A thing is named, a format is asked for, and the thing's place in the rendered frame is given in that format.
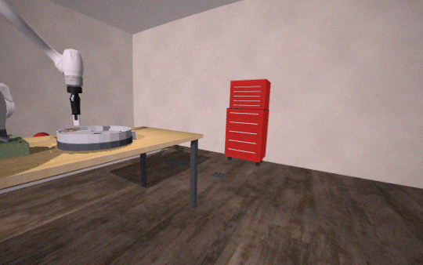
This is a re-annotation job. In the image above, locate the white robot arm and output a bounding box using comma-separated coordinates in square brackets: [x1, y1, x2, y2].
[0, 0, 84, 143]

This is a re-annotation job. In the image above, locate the grey round turning table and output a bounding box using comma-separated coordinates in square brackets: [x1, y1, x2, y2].
[56, 126, 136, 151]

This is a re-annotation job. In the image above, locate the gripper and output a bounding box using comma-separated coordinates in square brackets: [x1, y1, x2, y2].
[67, 86, 82, 125]

